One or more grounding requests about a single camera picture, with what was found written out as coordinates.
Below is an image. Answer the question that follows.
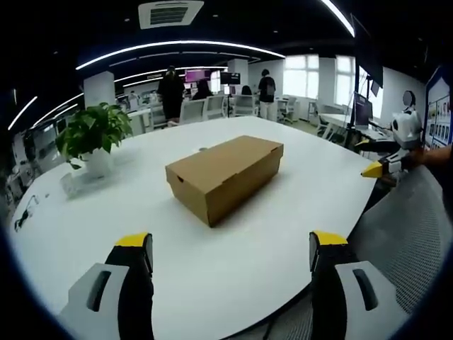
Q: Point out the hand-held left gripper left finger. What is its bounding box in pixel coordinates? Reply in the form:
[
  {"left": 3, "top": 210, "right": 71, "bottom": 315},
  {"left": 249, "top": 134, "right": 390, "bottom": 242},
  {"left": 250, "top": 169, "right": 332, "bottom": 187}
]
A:
[{"left": 58, "top": 232, "right": 155, "bottom": 340}]

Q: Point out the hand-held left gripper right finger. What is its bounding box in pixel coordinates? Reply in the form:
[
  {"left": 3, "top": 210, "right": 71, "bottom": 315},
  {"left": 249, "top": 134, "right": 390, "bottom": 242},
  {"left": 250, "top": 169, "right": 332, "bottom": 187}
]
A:
[{"left": 308, "top": 229, "right": 408, "bottom": 340}]

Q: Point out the brown cardboard shoe box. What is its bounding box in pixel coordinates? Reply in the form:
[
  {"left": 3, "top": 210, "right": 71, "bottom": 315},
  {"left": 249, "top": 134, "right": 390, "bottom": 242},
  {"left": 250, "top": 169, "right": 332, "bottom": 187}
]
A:
[{"left": 165, "top": 135, "right": 285, "bottom": 228}]

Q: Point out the person's right hand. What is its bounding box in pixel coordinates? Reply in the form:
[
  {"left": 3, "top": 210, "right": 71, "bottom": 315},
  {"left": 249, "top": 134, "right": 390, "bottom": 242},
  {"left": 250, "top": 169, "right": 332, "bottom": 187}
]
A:
[{"left": 405, "top": 148, "right": 430, "bottom": 169}]

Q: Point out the desk monitor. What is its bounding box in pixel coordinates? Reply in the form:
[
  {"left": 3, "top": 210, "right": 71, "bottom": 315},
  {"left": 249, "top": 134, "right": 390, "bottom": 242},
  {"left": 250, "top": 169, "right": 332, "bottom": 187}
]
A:
[{"left": 353, "top": 91, "right": 374, "bottom": 128}]

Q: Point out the blue poster board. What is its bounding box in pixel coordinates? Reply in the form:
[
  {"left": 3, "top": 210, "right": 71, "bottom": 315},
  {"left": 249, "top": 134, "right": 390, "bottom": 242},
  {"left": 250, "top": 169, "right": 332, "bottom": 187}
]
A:
[{"left": 423, "top": 66, "right": 453, "bottom": 150}]

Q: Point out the white office chair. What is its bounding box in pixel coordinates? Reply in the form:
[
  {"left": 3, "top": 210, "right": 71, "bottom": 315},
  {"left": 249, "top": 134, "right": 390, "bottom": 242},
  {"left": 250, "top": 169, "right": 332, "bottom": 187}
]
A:
[
  {"left": 316, "top": 113, "right": 341, "bottom": 142},
  {"left": 282, "top": 96, "right": 299, "bottom": 124},
  {"left": 205, "top": 94, "right": 227, "bottom": 120},
  {"left": 232, "top": 94, "right": 258, "bottom": 118},
  {"left": 179, "top": 98, "right": 207, "bottom": 125}
]

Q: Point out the grey mesh office chair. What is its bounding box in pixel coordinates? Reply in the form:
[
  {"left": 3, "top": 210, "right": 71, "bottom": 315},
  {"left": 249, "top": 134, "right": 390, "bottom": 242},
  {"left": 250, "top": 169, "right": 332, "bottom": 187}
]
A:
[{"left": 226, "top": 164, "right": 452, "bottom": 340}]

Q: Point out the large black hanging screen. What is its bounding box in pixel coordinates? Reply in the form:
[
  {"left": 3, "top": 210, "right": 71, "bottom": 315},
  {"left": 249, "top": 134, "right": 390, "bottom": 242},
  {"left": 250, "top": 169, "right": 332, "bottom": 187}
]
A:
[{"left": 350, "top": 13, "right": 384, "bottom": 89}]

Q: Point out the clear plastic packet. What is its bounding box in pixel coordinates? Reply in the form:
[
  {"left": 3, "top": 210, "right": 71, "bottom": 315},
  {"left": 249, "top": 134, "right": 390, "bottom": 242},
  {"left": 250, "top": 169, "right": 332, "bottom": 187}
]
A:
[{"left": 59, "top": 172, "right": 90, "bottom": 199}]

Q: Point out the bright ceiling light strip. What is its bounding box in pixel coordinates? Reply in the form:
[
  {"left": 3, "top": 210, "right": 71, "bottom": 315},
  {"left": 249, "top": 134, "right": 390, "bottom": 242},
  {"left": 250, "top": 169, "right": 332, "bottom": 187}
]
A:
[{"left": 320, "top": 0, "right": 356, "bottom": 38}]

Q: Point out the green plant in white pot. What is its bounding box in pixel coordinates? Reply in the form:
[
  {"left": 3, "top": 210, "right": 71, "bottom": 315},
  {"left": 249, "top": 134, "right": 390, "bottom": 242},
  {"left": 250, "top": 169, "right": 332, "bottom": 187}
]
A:
[{"left": 55, "top": 101, "right": 134, "bottom": 179}]

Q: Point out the purple lit monitor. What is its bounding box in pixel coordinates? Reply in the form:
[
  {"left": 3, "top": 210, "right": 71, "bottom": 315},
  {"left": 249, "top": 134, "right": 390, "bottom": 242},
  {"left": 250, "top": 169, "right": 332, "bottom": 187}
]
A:
[{"left": 184, "top": 69, "right": 211, "bottom": 84}]

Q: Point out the short ceiling light strip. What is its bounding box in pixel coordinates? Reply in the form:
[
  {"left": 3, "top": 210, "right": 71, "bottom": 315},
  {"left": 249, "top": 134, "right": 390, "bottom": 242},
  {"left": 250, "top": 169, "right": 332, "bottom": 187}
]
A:
[{"left": 7, "top": 95, "right": 39, "bottom": 132}]

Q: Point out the long curved ceiling light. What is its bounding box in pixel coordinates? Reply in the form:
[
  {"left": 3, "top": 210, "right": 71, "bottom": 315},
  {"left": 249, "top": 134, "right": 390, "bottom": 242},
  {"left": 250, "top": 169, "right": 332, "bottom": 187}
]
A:
[{"left": 75, "top": 40, "right": 286, "bottom": 71}]

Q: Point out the ceiling air conditioner vent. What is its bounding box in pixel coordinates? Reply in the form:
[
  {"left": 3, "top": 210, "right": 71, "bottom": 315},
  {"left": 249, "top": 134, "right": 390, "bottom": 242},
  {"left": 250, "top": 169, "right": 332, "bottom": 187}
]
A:
[{"left": 138, "top": 0, "right": 206, "bottom": 30}]

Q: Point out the black cable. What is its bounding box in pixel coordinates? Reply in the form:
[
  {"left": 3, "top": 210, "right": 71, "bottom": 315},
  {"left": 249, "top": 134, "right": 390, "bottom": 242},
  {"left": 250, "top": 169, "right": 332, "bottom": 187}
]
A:
[{"left": 13, "top": 194, "right": 40, "bottom": 232}]

